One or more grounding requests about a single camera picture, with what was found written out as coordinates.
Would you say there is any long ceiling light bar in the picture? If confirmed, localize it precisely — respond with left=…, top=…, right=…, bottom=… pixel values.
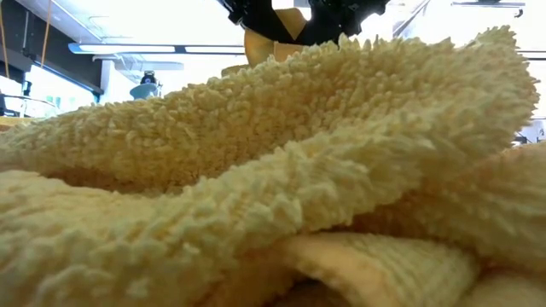
left=67, top=42, right=247, bottom=55

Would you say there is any ceiling track fixture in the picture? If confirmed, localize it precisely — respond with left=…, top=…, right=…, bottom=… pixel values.
left=450, top=0, right=526, bottom=9

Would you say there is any orange hanging strap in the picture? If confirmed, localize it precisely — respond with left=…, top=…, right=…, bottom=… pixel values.
left=40, top=0, right=53, bottom=69
left=0, top=0, right=10, bottom=80

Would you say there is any clear plastic basket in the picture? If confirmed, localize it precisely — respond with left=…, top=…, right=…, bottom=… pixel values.
left=0, top=93, right=61, bottom=119

